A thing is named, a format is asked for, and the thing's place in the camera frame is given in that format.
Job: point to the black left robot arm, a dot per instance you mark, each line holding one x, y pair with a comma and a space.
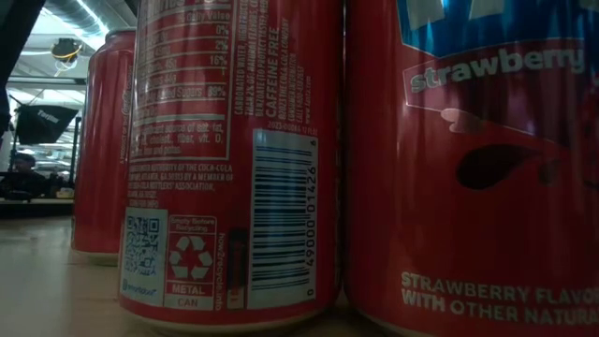
9, 47

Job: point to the person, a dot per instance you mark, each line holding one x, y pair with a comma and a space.
23, 180

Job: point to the black banner with lettering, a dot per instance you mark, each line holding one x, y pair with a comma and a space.
44, 124

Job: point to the thin black stand pole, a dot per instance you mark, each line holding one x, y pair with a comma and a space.
75, 140

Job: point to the red strawberry soda can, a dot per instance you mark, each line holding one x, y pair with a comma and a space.
103, 164
468, 210
210, 187

